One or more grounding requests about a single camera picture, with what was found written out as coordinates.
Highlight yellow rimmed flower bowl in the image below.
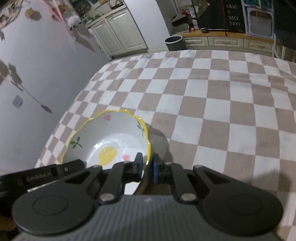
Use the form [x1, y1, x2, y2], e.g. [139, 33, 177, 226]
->
[61, 110, 152, 182]

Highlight checkered table cloth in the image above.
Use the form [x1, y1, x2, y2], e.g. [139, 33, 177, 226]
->
[36, 50, 295, 240]

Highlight dark grey waste bin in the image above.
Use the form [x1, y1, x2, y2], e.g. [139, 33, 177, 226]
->
[164, 35, 187, 51]

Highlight white kitchen cabinet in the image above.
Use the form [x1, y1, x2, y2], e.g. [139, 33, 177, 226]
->
[87, 6, 147, 57]

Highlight white drawer cabinet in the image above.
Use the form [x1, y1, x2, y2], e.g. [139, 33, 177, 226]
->
[183, 31, 273, 55]

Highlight black have a nice day sign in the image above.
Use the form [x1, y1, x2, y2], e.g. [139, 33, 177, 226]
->
[192, 0, 245, 33]

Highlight poizon printed box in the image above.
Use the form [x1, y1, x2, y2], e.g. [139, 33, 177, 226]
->
[241, 0, 274, 40]

